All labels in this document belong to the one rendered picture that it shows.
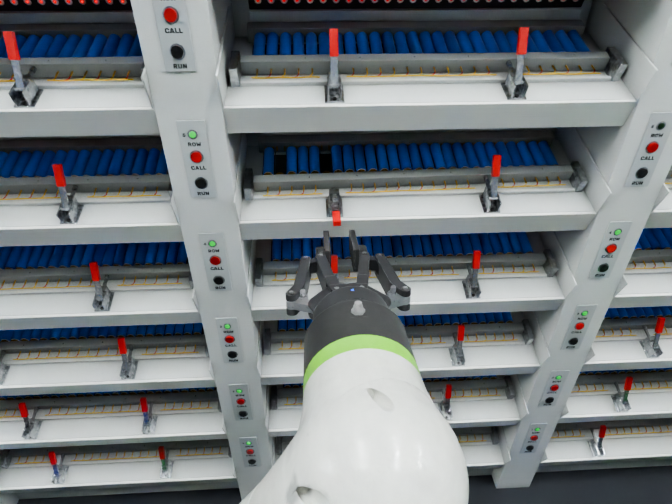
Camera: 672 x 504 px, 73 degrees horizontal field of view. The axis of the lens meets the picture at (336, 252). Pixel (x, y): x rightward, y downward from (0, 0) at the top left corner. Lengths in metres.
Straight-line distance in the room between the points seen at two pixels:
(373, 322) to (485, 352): 0.73
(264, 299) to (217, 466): 0.59
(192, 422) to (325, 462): 0.94
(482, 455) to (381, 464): 1.13
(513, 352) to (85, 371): 0.92
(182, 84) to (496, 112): 0.45
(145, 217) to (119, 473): 0.79
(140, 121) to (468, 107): 0.47
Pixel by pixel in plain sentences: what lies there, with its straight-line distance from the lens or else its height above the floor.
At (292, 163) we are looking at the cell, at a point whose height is 0.93.
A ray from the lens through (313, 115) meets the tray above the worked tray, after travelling 0.69.
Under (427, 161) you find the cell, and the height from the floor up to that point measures 0.93.
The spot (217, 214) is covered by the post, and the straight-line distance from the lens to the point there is 0.77.
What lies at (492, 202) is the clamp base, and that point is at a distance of 0.83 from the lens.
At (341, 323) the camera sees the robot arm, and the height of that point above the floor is 1.01.
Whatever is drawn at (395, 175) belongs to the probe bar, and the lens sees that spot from 0.81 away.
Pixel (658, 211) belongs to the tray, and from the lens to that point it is 0.96.
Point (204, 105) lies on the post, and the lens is 0.70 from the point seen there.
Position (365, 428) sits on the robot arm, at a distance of 0.27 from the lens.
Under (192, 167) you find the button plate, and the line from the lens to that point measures 0.73.
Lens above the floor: 1.26
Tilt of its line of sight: 34 degrees down
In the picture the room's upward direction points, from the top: straight up
